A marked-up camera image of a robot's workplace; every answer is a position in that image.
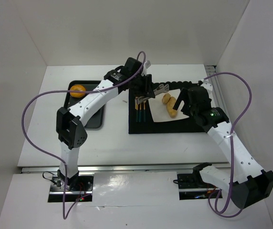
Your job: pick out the long bread roll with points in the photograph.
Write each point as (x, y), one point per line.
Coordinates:
(169, 102)

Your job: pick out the aluminium rail front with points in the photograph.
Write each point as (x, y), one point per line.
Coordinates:
(118, 168)

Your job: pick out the black serving tray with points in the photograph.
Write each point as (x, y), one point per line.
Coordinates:
(96, 120)

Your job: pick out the gold fork teal handle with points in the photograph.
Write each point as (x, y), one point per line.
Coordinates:
(144, 111)

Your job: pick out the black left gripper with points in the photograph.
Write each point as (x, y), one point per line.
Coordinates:
(145, 85)

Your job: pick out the silver metal tongs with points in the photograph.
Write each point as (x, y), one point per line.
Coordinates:
(161, 88)

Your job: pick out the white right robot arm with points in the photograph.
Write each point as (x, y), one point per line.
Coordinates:
(248, 182)

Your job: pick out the gold knife teal handle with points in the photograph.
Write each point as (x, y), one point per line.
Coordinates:
(137, 111)

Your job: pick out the gold spoon teal handle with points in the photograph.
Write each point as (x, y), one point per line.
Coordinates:
(140, 113)

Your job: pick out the white square plate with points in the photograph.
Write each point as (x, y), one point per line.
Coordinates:
(161, 112)

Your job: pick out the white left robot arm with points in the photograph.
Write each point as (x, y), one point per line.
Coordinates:
(71, 121)

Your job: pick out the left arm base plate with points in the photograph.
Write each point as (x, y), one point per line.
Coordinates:
(82, 190)

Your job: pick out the aluminium rail right side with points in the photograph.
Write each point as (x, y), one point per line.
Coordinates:
(210, 70)

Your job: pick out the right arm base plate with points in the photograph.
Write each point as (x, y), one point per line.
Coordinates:
(189, 189)

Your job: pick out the black placemat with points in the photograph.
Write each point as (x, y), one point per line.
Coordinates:
(149, 127)

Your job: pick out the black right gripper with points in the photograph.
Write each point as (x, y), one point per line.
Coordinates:
(189, 102)

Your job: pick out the aluminium rail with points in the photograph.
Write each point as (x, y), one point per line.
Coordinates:
(210, 70)
(118, 168)

